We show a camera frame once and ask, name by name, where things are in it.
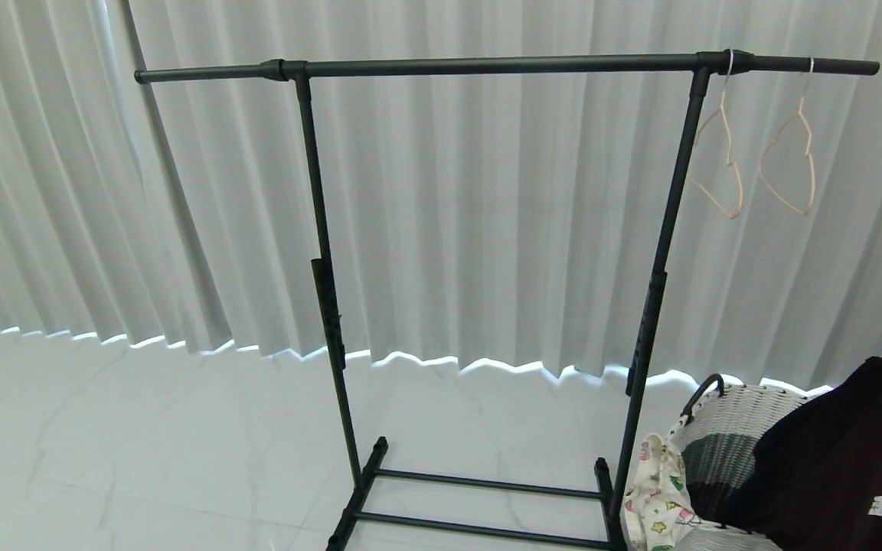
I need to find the pink clothes hanger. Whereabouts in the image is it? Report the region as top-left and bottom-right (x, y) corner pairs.
(759, 58), (818, 217)
(688, 51), (745, 220)

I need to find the black t-shirt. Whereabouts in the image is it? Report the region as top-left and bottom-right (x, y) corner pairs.
(717, 354), (882, 551)

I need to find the black clothes rack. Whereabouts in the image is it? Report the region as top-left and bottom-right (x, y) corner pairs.
(135, 49), (880, 551)

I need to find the white laundry basket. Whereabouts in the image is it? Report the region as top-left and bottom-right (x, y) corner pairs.
(667, 373), (882, 551)

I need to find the white curtain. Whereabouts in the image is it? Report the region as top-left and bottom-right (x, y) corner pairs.
(0, 0), (882, 391)

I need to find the cream printed garment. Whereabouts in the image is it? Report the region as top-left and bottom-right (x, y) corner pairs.
(622, 433), (706, 551)

